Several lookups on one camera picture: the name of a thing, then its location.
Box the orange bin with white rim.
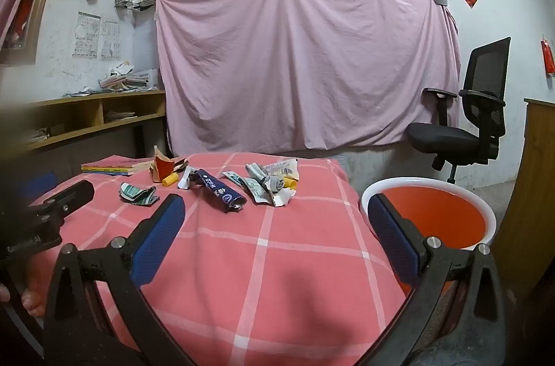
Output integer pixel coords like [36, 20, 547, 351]
[361, 176, 496, 297]

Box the white cardboard box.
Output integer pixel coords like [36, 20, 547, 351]
[126, 69, 159, 89]

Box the thin yellow-edged book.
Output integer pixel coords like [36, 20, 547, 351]
[81, 167, 136, 176]

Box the green white wrapper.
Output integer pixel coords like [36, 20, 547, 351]
[120, 183, 160, 206]

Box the person's left hand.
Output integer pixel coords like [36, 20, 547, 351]
[19, 266, 48, 317]

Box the silver wrapper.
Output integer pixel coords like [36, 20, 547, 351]
[245, 162, 272, 181]

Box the black mesh office chair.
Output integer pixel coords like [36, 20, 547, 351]
[406, 37, 511, 183]

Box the pile of books and papers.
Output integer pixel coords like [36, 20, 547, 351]
[65, 63, 139, 96]

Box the pink checked tablecloth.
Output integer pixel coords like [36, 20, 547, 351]
[26, 153, 412, 366]

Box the wooden shelf desk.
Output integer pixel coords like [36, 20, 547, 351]
[26, 89, 168, 152]

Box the white toothpaste tube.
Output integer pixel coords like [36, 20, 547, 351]
[241, 176, 274, 204]

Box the pink hanging bed sheet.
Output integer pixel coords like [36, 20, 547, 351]
[155, 0, 461, 156]

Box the printed wall chart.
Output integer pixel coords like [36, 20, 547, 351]
[101, 19, 121, 60]
[73, 11, 101, 58]

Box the wire wall basket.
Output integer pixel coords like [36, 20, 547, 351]
[114, 0, 157, 12]

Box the dark blue snack wrapper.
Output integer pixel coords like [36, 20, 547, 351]
[193, 169, 247, 214]

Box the wooden cabinet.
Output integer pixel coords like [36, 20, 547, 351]
[494, 97, 555, 302]

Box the small white wrapper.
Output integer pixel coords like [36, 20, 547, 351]
[177, 166, 198, 190]

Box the pink paperback book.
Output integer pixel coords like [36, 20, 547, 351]
[82, 155, 153, 170]

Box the white torn paper scrap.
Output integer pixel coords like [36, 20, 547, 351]
[271, 186, 296, 207]

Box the red hanging ornament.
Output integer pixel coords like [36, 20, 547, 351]
[540, 39, 555, 78]

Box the orange torn carton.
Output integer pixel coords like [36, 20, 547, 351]
[150, 146, 188, 183]

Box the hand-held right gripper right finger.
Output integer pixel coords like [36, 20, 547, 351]
[368, 193, 508, 366]

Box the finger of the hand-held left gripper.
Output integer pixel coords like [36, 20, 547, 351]
[27, 180, 95, 220]
[17, 172, 58, 200]

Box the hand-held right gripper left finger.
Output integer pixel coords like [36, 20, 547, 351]
[43, 194, 196, 366]

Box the white wall sheet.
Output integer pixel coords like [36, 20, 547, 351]
[134, 21, 159, 72]

